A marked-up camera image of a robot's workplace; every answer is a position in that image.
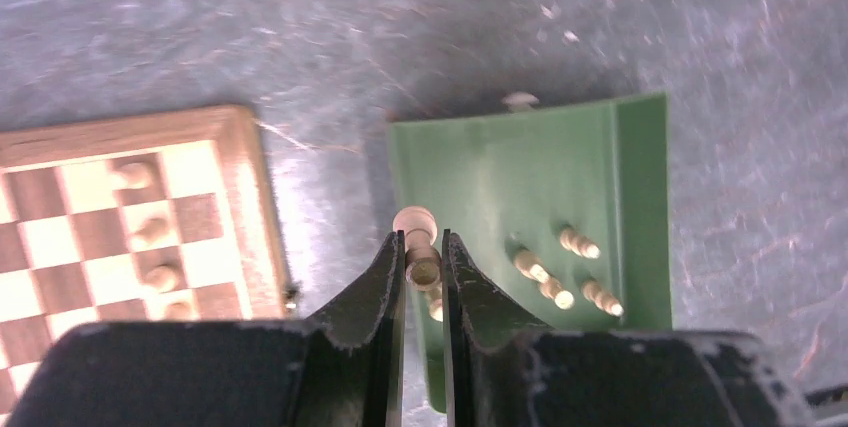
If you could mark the light chess pawn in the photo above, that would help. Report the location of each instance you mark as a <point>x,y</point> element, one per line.
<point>602,298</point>
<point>434,302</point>
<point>553,290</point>
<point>530,265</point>
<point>579,244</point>

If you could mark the light chess piece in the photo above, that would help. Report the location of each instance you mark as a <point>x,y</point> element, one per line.
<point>423,262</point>
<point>136,175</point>
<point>151,232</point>
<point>178,311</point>
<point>161,279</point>

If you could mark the light chess piece on board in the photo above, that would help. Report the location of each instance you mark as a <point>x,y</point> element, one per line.
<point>151,232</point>
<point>178,311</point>
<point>161,279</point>
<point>136,175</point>

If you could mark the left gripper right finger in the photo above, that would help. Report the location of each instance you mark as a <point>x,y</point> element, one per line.
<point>485,333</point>

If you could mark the wooden chess board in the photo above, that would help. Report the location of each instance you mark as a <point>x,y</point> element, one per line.
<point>65,253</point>

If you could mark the green metal tray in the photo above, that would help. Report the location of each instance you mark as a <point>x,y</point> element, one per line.
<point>515,180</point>

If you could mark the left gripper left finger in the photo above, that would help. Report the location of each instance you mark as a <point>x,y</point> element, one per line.
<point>353,365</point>

